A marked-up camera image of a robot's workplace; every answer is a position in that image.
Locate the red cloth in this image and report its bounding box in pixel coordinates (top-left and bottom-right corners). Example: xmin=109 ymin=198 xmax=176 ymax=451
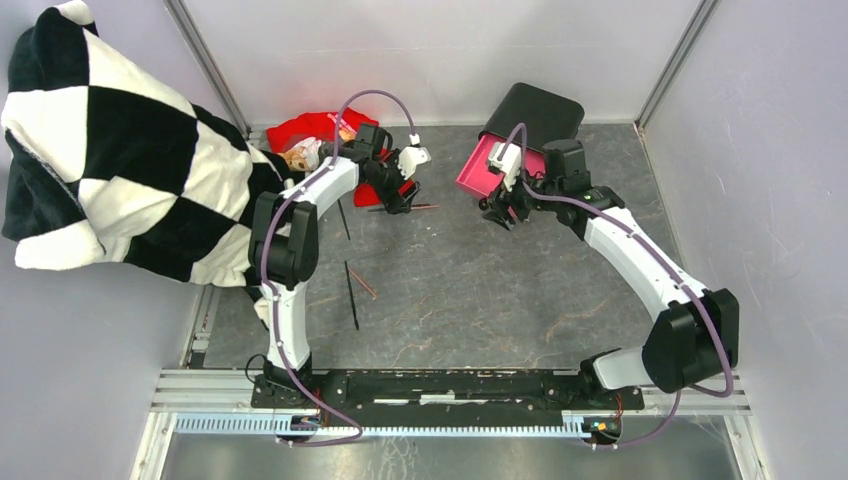
xmin=266 ymin=108 xmax=396 ymax=208

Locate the black pink drawer organizer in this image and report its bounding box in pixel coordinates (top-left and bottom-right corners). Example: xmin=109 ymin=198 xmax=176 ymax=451
xmin=455 ymin=82 xmax=585 ymax=199

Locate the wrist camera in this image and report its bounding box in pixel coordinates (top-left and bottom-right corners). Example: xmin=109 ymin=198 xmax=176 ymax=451
xmin=486 ymin=142 xmax=523 ymax=192
xmin=397 ymin=133 xmax=431 ymax=180

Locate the black white checkered blanket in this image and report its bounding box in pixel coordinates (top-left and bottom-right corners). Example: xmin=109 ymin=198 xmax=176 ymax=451
xmin=1 ymin=1 xmax=291 ymax=323

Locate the rose pencil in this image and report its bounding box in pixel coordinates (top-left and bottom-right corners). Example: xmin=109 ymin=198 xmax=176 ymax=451
xmin=347 ymin=267 xmax=378 ymax=299

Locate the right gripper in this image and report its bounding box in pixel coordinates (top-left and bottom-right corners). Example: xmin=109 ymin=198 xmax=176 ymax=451
xmin=482 ymin=162 xmax=562 ymax=232

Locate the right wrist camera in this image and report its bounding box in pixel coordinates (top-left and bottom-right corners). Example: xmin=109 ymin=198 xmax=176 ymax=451
xmin=486 ymin=142 xmax=523 ymax=192

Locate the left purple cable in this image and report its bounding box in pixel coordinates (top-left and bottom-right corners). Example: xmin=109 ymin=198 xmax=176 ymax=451
xmin=259 ymin=89 xmax=422 ymax=449

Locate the small plush doll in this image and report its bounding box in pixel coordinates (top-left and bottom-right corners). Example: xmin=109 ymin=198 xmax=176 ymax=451
xmin=279 ymin=137 xmax=325 ymax=172

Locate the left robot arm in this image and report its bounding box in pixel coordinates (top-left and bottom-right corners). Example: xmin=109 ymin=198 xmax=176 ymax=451
xmin=248 ymin=123 xmax=430 ymax=408

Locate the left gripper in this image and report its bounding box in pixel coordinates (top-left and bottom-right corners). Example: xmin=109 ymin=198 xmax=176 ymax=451
xmin=365 ymin=150 xmax=422 ymax=216

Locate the black thin brush stick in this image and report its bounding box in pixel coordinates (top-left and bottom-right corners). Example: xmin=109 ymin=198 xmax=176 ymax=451
xmin=343 ymin=260 xmax=360 ymax=331

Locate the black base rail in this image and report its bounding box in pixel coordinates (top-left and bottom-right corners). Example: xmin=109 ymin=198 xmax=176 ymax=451
xmin=247 ymin=368 xmax=645 ymax=433

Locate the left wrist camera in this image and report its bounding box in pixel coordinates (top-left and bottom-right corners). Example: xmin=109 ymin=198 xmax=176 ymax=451
xmin=397 ymin=133 xmax=431 ymax=180

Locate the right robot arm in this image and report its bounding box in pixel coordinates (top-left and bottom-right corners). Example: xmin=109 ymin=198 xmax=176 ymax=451
xmin=480 ymin=140 xmax=739 ymax=408

